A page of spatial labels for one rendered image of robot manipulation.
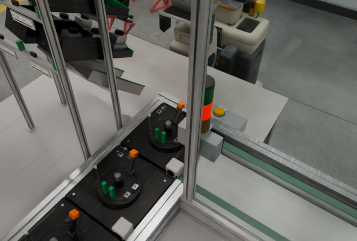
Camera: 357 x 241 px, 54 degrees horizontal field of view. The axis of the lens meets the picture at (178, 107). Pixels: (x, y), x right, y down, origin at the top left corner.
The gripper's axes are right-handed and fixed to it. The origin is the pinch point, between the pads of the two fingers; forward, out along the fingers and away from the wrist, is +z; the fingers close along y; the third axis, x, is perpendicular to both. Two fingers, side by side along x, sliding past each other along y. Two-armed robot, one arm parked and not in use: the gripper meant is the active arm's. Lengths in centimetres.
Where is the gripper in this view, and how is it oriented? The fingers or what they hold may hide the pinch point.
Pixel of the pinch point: (142, 4)
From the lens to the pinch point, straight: 123.8
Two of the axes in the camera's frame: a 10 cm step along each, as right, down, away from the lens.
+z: -6.5, 7.5, -1.6
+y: 7.1, 5.2, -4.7
